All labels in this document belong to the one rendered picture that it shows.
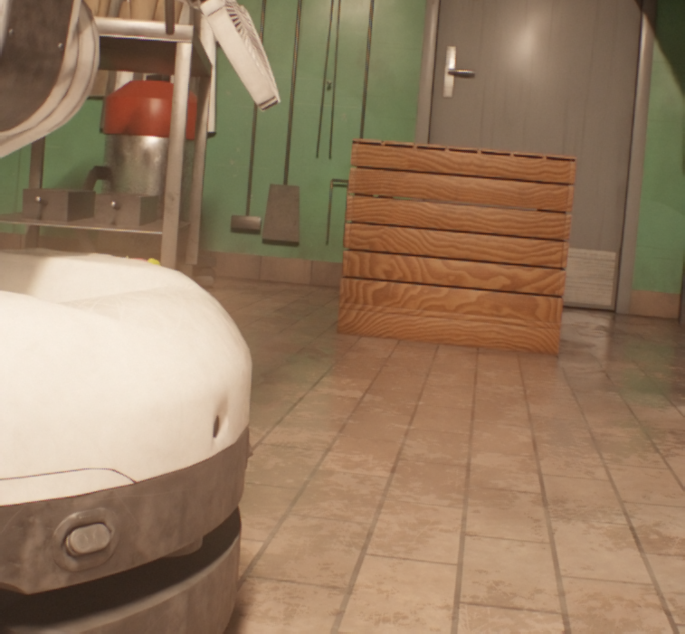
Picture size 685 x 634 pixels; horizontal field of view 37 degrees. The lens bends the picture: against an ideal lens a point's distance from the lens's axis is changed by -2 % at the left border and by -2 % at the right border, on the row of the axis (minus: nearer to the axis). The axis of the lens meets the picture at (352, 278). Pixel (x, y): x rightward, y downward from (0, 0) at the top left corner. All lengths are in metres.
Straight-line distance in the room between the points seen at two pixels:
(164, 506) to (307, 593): 0.47
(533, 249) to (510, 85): 1.78
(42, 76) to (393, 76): 4.07
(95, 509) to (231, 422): 0.17
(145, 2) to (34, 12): 2.22
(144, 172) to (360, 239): 1.43
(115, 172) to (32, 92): 3.61
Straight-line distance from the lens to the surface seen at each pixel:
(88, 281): 0.99
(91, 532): 0.70
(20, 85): 0.87
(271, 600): 1.17
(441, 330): 3.26
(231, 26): 1.01
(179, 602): 0.80
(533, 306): 3.26
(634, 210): 4.87
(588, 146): 4.90
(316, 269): 4.91
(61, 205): 3.00
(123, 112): 4.47
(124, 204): 3.02
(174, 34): 2.76
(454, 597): 1.23
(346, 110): 4.91
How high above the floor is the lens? 0.45
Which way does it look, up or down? 5 degrees down
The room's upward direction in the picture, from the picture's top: 5 degrees clockwise
